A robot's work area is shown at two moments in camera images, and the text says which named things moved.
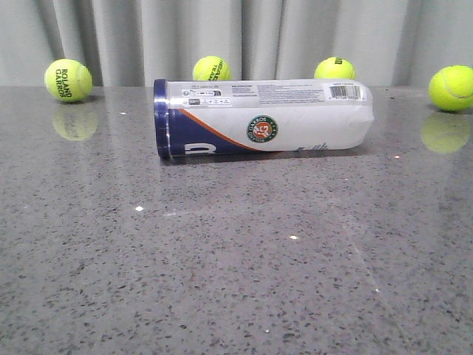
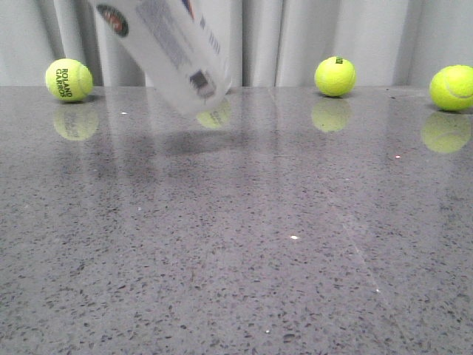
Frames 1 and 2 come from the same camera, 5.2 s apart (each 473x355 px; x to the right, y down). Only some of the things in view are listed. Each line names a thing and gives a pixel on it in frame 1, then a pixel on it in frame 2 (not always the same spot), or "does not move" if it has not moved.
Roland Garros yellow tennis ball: [68, 80] does not move
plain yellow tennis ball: [451, 88] does not move
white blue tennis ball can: [212, 116] to [182, 49]
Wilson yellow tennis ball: [334, 67] does not move
